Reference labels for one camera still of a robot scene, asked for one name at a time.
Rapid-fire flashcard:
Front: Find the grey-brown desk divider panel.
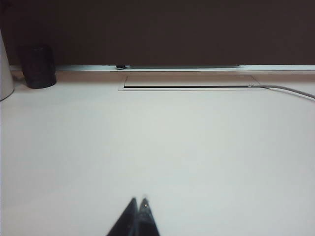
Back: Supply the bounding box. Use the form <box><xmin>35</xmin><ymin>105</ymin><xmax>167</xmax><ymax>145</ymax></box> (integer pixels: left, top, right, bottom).
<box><xmin>0</xmin><ymin>0</ymin><xmax>315</xmax><ymax>67</ymax></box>

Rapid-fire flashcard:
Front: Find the white desk cable flap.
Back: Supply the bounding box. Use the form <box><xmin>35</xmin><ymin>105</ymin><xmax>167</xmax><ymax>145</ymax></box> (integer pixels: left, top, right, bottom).
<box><xmin>118</xmin><ymin>75</ymin><xmax>269</xmax><ymax>92</ymax></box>

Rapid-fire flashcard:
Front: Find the grey cable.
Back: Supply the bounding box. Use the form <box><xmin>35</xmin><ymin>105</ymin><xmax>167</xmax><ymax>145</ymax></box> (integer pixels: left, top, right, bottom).
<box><xmin>248</xmin><ymin>83</ymin><xmax>315</xmax><ymax>100</ymax></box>

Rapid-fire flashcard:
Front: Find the white conical object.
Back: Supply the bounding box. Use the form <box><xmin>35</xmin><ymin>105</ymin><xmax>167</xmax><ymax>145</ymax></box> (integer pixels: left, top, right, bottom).
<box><xmin>0</xmin><ymin>27</ymin><xmax>16</xmax><ymax>102</ymax></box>

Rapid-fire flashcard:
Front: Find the black cylindrical container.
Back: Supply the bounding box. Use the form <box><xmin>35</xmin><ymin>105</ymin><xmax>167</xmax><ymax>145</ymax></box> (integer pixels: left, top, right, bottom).
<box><xmin>18</xmin><ymin>45</ymin><xmax>58</xmax><ymax>89</ymax></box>

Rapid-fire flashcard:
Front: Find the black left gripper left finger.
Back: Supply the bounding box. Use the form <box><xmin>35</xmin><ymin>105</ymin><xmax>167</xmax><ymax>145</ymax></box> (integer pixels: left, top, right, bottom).
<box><xmin>105</xmin><ymin>196</ymin><xmax>139</xmax><ymax>236</ymax></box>

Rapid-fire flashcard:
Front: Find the grey metal panel rail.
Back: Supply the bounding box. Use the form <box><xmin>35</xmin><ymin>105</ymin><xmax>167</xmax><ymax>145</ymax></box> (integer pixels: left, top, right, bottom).
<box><xmin>129</xmin><ymin>64</ymin><xmax>246</xmax><ymax>69</ymax></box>

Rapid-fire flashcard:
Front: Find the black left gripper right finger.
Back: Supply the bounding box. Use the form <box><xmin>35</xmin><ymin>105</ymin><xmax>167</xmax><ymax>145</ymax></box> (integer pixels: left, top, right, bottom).
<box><xmin>137</xmin><ymin>194</ymin><xmax>162</xmax><ymax>236</ymax></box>

